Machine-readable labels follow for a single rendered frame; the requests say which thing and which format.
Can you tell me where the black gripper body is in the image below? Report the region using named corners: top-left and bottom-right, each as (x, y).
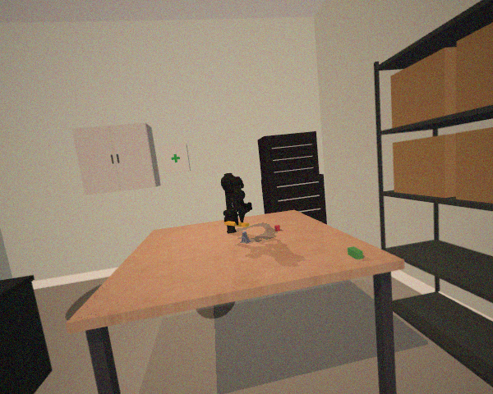
top-left (223, 199), bottom-right (243, 216)

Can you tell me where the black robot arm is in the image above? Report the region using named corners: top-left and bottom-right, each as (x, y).
top-left (221, 173), bottom-right (252, 233)

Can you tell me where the small green block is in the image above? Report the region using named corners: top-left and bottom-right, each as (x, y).
top-left (348, 246), bottom-right (363, 259)

